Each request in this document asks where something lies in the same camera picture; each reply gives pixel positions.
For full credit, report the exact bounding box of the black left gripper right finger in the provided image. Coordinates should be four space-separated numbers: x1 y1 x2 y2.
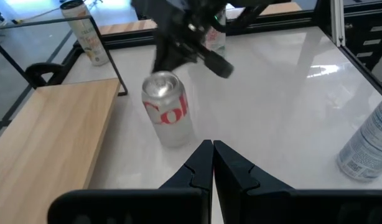
214 140 382 224

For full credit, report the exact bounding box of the black drawer cabinet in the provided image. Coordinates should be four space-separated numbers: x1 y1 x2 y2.
343 12 382 72

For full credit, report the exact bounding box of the wooden shelf black metal frame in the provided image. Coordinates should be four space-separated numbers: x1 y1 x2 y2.
0 14 129 224

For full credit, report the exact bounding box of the silver Diet Coke can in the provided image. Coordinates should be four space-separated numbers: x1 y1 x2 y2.
141 70 195 149

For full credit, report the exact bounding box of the silver can corner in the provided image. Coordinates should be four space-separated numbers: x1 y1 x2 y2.
59 0 110 67

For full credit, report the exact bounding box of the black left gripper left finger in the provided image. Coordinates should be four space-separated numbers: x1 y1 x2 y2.
47 139 214 224

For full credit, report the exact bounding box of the black curved handle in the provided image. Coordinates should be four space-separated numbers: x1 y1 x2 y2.
24 62 67 90

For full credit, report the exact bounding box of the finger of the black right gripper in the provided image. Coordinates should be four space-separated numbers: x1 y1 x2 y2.
198 48 235 79
152 30 192 74

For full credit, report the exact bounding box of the Celsius Peach Vibe can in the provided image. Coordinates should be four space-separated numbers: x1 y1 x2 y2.
205 7 226 57

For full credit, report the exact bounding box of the blue silver Red Bull can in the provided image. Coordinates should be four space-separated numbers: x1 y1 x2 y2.
336 92 382 184

